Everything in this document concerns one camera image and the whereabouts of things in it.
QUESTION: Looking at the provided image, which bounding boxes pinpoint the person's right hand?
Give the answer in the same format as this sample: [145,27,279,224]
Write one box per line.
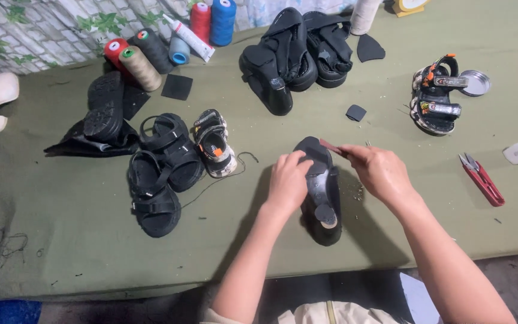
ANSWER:
[338,144,418,209]

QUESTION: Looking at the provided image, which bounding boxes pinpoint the person's left hand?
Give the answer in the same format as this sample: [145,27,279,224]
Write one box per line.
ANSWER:
[266,151,315,218]

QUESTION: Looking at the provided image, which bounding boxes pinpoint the black high-heel shoe with worn sole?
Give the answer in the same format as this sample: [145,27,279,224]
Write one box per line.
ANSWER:
[293,136,343,247]

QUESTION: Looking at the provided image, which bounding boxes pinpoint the reddish-brown sandpaper piece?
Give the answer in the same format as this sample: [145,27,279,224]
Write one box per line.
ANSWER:
[320,139,348,158]

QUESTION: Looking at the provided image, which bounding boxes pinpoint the loose black thread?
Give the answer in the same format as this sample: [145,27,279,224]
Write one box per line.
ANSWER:
[181,151,260,210]

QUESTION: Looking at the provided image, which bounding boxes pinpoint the small black rubber piece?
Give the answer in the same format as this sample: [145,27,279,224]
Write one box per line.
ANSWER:
[346,104,368,122]

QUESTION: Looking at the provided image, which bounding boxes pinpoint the red thread snips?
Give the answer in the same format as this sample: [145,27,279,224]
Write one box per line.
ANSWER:
[459,152,506,208]

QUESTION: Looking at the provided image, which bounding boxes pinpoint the black rubber sole piece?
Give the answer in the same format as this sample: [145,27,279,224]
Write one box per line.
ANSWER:
[356,34,386,63]

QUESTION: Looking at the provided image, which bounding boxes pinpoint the round metal tin lid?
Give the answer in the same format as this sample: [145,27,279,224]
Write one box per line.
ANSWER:
[459,70,492,97]

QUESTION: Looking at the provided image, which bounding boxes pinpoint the black platform sandal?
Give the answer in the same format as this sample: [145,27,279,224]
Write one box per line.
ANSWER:
[261,7,319,93]
[302,11,354,89]

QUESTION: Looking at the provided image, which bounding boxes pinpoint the white paper sheet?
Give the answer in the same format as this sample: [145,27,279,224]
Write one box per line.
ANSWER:
[399,272,442,324]

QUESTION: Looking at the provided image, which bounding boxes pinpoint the person's beige garment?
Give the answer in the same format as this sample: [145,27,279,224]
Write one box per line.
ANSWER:
[200,300,404,324]

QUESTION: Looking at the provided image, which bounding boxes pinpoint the black square rubber piece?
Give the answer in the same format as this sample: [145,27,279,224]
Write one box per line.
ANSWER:
[160,74,194,101]

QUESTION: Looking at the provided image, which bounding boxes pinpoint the yellow round object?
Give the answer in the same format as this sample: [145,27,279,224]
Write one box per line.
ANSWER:
[391,0,431,18]

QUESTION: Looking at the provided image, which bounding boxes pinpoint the light blue thread spool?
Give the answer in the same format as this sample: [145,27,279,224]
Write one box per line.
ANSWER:
[168,36,191,65]

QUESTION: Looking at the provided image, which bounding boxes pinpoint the black rubber sheet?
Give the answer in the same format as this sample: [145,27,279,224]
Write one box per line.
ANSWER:
[122,85,151,121]

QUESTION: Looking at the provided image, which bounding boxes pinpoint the white glue tube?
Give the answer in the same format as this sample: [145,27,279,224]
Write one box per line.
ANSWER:
[162,13,216,63]

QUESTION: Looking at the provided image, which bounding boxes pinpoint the tall red thread spool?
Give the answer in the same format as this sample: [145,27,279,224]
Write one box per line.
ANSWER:
[189,2,212,45]

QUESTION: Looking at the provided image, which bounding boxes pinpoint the beige thread spool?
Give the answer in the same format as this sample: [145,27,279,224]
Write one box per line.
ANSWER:
[118,45,163,93]

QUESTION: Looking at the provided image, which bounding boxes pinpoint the black thread spool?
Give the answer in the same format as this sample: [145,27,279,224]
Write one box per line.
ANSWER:
[127,28,174,75]

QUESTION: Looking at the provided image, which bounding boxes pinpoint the black boot with lug sole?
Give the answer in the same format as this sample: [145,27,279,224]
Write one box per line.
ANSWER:
[82,70,125,144]

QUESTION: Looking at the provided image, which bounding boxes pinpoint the black leather boot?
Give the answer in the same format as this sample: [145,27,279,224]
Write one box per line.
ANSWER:
[43,119,141,158]

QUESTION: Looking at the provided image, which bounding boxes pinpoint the olive green table cloth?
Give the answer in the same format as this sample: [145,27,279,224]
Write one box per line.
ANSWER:
[0,0,518,303]

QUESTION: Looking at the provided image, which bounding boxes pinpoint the blue cloth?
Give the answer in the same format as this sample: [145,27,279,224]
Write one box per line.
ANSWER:
[0,300,43,324]

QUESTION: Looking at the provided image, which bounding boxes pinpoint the child sandal with orange straps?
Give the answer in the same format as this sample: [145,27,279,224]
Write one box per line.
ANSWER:
[410,53,470,136]
[192,108,238,179]

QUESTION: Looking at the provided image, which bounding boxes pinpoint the black strappy sandal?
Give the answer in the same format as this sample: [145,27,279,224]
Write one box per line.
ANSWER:
[138,112,206,194]
[127,150,182,239]

